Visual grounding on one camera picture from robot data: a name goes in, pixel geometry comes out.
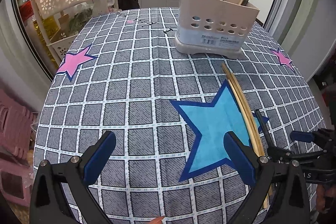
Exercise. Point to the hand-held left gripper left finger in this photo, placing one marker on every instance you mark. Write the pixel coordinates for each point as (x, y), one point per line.
(101, 153)

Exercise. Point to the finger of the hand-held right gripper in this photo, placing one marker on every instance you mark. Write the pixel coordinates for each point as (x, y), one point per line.
(302, 136)
(281, 153)

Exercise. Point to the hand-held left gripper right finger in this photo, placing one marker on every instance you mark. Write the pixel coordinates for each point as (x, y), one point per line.
(240, 158)

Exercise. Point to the black chopstick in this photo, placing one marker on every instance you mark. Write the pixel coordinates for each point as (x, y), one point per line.
(263, 127)

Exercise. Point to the beige plastic utensil holder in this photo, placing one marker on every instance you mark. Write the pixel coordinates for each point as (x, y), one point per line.
(210, 16)

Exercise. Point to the person's right hand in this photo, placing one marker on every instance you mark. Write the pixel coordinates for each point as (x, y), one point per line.
(324, 197)

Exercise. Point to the grey checked star tablecloth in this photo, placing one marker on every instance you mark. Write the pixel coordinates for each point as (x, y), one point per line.
(131, 82)

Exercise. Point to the stack of pink plastic stools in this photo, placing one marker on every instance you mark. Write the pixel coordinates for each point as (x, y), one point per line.
(15, 119)

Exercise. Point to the pink plastic stool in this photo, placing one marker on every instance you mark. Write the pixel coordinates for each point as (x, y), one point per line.
(13, 182)

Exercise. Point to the yellow cooking oil bottle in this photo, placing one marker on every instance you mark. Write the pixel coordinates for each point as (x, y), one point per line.
(46, 35)

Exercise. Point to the green vegetables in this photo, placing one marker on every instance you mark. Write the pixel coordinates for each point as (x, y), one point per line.
(80, 18)

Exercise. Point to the red container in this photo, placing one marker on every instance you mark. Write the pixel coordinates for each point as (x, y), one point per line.
(25, 10)

